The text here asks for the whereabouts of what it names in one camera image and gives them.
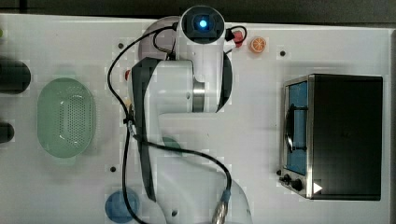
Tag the black cylinder container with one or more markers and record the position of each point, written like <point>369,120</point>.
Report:
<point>15,76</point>

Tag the yellow felt banana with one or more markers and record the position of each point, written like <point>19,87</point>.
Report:
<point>127,102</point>

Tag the red felt strawberry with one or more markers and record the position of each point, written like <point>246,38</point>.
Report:
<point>127,74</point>

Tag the black toaster oven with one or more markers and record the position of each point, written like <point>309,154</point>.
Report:
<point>332,137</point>

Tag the orange slice toy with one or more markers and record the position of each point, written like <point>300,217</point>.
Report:
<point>257,44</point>

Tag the small black cylinder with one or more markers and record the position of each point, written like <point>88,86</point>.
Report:
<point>6,132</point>

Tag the red felt apple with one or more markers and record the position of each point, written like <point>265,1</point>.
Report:
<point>238,38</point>

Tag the grey round plate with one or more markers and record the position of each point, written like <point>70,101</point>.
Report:
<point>154,45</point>

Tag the blue bowl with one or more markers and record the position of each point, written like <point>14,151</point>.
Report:
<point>116,209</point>

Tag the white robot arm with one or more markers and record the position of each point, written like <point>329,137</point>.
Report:
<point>176,106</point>

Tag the green perforated colander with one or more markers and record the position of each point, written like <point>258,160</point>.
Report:
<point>65,118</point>

